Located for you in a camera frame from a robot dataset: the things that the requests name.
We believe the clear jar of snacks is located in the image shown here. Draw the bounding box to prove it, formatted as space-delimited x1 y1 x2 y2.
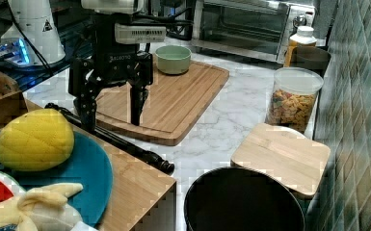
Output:
265 67 324 133

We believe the brown cardboard box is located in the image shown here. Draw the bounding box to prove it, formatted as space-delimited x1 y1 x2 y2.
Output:
0 69 29 136

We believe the silver toaster oven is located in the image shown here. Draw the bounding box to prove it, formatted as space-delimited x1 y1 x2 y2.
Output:
191 0 316 64

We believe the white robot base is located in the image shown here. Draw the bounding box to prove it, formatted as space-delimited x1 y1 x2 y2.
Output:
0 0 66 67

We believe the black tripod pole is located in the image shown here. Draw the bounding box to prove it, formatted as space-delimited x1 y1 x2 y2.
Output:
44 103 175 175

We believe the dark brown container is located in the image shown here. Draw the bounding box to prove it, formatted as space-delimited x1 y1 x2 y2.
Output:
290 46 331 77

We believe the teal plate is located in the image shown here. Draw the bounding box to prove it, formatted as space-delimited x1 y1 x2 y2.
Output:
0 132 113 227

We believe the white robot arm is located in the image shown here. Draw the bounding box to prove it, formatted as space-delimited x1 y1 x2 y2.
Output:
68 0 153 132

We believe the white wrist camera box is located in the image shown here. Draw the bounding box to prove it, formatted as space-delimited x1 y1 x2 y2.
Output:
115 23 166 44

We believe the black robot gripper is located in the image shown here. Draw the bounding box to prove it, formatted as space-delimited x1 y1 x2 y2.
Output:
68 14 153 132

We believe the light green ceramic bowl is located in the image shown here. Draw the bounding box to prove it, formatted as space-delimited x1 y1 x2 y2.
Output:
155 45 192 75

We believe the bamboo cutting board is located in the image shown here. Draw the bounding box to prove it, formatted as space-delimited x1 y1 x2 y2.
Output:
95 61 229 145

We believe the wooden lid box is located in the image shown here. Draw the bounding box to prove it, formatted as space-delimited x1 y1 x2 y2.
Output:
230 123 331 198

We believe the cream plush toy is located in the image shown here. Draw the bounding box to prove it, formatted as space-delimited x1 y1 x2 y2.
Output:
0 183 84 231

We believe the white lidded orange bottle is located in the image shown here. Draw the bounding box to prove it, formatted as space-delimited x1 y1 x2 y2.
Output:
283 26 317 67

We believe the yellow toy pineapple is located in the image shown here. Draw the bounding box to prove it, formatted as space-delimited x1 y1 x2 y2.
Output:
0 109 74 171

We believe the black round pot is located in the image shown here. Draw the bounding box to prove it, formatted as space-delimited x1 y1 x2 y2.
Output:
184 167 305 231

